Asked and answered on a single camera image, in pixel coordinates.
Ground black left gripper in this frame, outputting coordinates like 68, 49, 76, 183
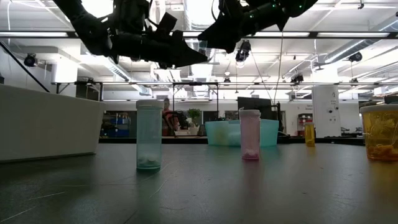
110, 30, 208, 68

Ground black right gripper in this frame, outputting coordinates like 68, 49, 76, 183
197, 7, 289, 54

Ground small teal pill bottle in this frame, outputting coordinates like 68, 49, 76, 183
136, 99, 165, 171

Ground large orange pill bottle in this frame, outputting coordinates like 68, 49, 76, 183
213, 124, 230, 146
359, 104, 398, 162

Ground small pink pill bottle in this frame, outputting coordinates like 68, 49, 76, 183
238, 108, 262, 161

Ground small orange pill bottle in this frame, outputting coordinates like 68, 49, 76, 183
303, 121, 316, 147

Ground teal plastic bin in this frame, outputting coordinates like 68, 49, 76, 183
205, 119, 280, 147

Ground white plastic bin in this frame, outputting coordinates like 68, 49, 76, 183
0, 83, 106, 163

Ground potted green plant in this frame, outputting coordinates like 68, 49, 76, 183
187, 108, 202, 136

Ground person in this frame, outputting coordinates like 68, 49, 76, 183
162, 98, 181, 137

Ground black monitor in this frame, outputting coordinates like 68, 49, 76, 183
237, 96, 274, 121

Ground black overhead light bar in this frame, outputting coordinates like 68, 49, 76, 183
0, 30, 398, 39

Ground blue storage bins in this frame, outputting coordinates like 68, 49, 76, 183
108, 116, 131, 138

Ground red cabinet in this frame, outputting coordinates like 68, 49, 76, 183
297, 113, 313, 137

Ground white pillar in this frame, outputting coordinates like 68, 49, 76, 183
312, 84, 342, 138

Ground black table mat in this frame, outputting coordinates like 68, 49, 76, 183
0, 142, 398, 224

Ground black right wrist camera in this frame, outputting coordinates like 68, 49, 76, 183
217, 0, 246, 19

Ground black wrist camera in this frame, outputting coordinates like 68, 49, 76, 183
217, 0, 246, 19
154, 11, 178, 35

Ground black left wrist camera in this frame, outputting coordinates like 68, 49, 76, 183
154, 11, 178, 35

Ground long black ceiling rail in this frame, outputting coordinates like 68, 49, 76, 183
51, 81, 398, 87

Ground white rectangular air duct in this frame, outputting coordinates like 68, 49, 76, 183
80, 54, 153, 96

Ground black aluminium table frame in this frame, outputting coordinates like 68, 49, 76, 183
98, 136, 365, 145

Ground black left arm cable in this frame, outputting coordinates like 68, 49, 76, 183
0, 41, 50, 93

